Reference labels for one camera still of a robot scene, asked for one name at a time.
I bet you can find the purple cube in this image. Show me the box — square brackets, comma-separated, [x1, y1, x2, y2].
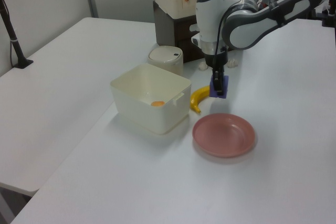
[209, 74, 229, 100]

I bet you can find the yellow banana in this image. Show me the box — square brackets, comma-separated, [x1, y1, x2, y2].
[190, 85, 211, 115]

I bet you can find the black camera stand with clamp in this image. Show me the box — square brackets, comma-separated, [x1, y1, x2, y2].
[0, 0, 34, 70]

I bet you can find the pink plate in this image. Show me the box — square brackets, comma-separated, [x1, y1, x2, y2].
[192, 113, 256, 159]

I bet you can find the cream open plastic box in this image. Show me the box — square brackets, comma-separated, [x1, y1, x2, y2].
[110, 63, 192, 136]

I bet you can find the black clamp mount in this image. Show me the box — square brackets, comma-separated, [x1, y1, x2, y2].
[311, 0, 336, 28]

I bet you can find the small cream trash can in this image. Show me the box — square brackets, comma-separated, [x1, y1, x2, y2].
[147, 46, 184, 76]

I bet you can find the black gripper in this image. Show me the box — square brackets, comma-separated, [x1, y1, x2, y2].
[204, 47, 228, 97]

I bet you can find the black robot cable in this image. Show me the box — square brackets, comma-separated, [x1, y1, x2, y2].
[214, 0, 253, 76]

